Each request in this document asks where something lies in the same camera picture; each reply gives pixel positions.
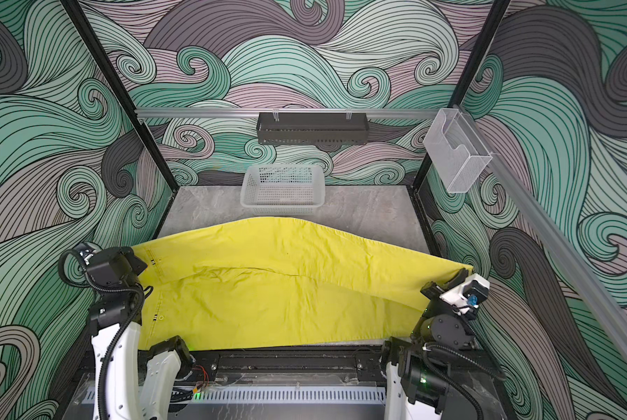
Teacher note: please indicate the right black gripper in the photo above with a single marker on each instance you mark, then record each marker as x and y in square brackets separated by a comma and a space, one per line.
[432, 290]

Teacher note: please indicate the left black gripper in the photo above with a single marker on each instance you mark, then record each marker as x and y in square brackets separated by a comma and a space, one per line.
[136, 266]

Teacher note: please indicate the yellow-green long pants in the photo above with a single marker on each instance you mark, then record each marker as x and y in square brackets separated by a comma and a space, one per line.
[281, 282]

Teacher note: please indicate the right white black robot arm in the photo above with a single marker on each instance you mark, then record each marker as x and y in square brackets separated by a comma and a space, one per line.
[420, 372]

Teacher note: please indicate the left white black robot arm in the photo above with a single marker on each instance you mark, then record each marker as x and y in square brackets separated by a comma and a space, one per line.
[125, 388]

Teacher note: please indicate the white plastic mesh basket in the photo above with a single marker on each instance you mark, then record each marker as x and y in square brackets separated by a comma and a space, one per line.
[283, 190]

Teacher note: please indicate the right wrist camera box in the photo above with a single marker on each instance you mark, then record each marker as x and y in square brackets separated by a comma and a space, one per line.
[465, 293]

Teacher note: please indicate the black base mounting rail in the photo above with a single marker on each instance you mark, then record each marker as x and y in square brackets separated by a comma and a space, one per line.
[349, 364]

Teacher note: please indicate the white slotted cable duct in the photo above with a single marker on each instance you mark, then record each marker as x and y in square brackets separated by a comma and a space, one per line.
[244, 394]

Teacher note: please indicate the clear acrylic wall holder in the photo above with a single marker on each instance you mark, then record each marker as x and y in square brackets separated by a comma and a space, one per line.
[457, 149]

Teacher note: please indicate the back aluminium rail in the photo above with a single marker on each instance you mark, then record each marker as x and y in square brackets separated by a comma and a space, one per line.
[216, 112]

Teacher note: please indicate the black perforated wall tray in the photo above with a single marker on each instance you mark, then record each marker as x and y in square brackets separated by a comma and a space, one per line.
[313, 129]

